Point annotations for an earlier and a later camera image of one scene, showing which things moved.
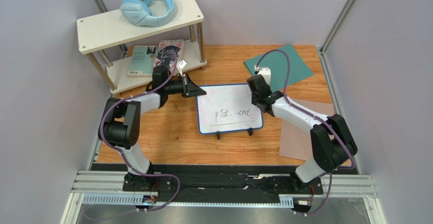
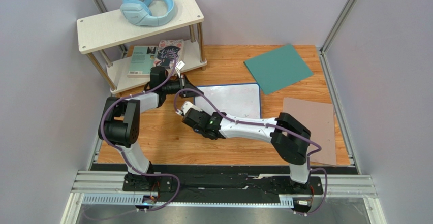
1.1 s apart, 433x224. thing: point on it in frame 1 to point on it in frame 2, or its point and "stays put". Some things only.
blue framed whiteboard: [227, 107] stays put
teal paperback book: [142, 62] stays put
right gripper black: [258, 99] to [189, 118]
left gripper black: [188, 88] stays put
